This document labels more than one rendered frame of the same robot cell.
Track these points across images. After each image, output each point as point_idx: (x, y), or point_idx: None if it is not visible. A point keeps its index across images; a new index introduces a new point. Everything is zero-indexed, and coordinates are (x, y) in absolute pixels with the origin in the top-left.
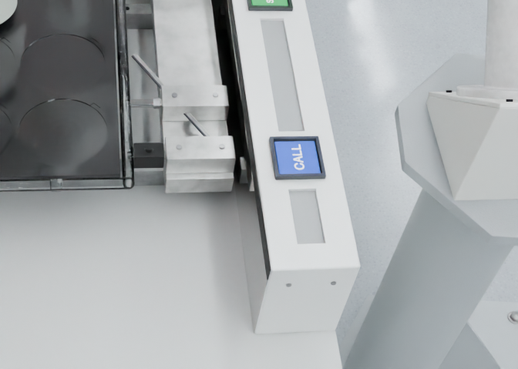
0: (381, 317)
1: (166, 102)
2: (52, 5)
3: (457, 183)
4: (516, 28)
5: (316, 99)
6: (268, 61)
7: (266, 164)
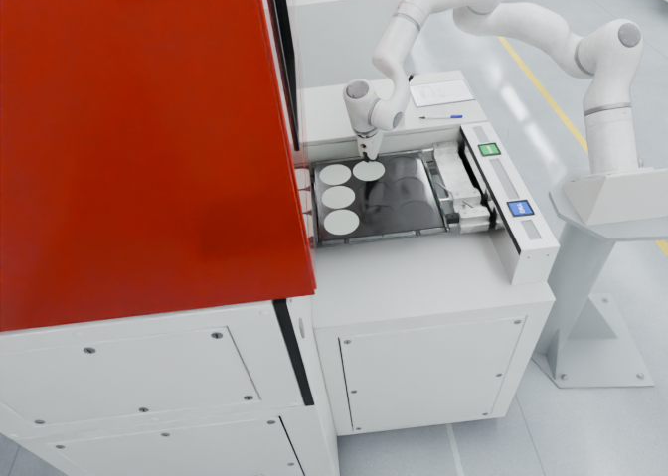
0: None
1: (455, 197)
2: (398, 168)
3: (586, 218)
4: (604, 146)
5: (521, 186)
6: (496, 174)
7: (507, 212)
